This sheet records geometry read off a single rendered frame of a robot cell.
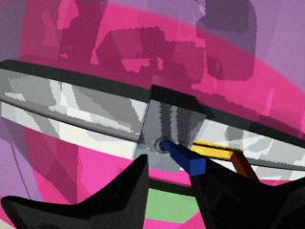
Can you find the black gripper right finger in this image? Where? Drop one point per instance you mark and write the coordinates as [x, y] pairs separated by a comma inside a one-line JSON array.
[[228, 200]]

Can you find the grey slotted aluminum rail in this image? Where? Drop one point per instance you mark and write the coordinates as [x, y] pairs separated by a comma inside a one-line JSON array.
[[125, 120]]

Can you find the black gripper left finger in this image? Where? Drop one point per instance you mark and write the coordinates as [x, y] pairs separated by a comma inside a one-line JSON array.
[[119, 205]]

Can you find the blue pin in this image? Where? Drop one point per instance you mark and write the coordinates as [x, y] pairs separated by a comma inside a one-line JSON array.
[[191, 162]]

